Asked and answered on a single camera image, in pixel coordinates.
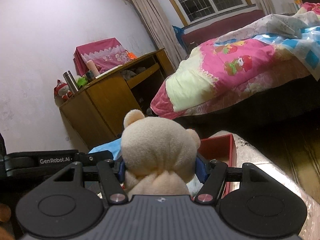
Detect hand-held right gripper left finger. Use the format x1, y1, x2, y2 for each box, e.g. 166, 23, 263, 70
51, 157, 128, 203

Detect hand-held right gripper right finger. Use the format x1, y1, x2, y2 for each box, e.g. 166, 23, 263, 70
194, 154, 272, 204

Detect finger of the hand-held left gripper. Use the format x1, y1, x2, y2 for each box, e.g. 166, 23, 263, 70
78, 150, 115, 166

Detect blue cloth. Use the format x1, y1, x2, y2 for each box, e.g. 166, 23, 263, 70
89, 139, 124, 161

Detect red box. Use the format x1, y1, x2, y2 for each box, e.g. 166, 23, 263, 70
199, 134, 237, 198

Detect cream teddy bear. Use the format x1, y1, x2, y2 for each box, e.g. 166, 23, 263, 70
121, 109, 201, 196

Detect wooden cabinet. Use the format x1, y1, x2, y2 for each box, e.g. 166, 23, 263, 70
59, 49, 175, 150

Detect snowman plush toy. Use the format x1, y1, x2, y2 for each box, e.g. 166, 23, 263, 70
54, 79, 74, 102

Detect green plush toy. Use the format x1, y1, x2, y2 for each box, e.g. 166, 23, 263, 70
76, 76, 89, 88

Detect steel thermos flask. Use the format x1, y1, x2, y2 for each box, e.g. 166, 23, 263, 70
62, 71, 79, 94

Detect pink bottle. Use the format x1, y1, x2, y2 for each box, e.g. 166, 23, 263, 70
87, 60, 99, 79

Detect bed with colourful quilt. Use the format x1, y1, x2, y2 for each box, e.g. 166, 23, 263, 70
150, 34, 320, 119

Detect clothes in drawer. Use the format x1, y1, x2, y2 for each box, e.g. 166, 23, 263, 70
121, 66, 148, 81

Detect wooden desk drawer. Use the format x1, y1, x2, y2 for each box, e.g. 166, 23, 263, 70
125, 62, 160, 88

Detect pink floral cloth cover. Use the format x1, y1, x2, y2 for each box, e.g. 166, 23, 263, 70
73, 38, 132, 77

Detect blue pillow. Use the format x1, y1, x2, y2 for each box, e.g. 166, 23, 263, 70
172, 25, 186, 47

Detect maroon headboard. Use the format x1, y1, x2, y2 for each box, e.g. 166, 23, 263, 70
181, 10, 266, 53

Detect blue checkered quilt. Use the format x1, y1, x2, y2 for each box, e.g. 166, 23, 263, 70
255, 27, 320, 81

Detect pale floral sheet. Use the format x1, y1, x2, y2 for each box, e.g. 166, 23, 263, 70
217, 12, 320, 41

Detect dark bed frame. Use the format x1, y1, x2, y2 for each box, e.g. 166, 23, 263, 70
147, 79, 320, 131

